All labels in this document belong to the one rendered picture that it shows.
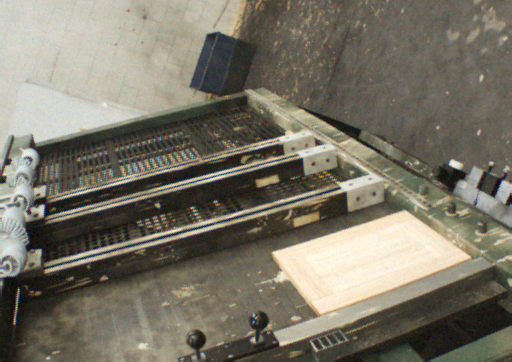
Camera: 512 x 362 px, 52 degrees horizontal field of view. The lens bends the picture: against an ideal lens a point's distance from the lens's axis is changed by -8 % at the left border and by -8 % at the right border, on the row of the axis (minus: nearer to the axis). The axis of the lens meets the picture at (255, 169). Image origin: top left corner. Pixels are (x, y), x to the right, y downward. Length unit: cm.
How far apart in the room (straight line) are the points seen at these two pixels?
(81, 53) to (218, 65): 165
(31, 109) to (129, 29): 187
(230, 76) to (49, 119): 182
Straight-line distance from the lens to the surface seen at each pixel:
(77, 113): 501
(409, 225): 155
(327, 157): 196
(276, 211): 157
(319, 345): 116
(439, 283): 128
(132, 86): 645
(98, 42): 637
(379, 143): 306
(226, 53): 558
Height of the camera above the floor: 192
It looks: 24 degrees down
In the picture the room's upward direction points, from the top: 74 degrees counter-clockwise
